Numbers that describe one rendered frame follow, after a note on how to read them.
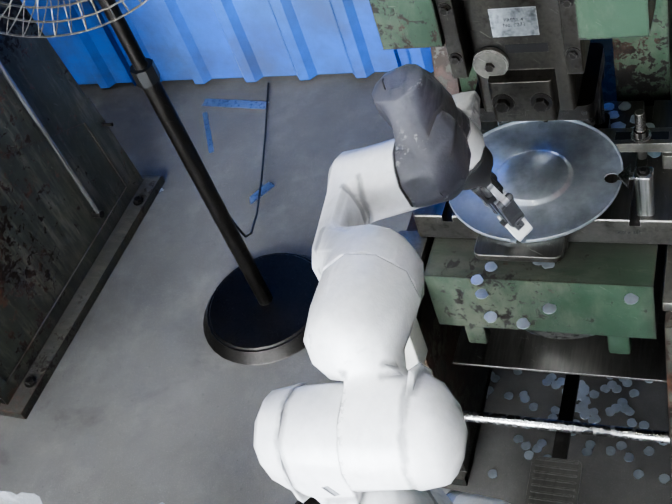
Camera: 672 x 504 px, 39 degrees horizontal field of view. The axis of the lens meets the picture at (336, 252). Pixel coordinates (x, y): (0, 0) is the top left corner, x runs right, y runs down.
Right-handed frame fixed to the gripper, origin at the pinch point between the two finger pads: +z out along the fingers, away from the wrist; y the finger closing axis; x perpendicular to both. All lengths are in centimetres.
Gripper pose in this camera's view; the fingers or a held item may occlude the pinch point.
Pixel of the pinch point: (515, 222)
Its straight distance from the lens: 148.8
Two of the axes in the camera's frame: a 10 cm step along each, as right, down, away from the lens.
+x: 6.9, -7.2, -0.7
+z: 5.3, 4.4, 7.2
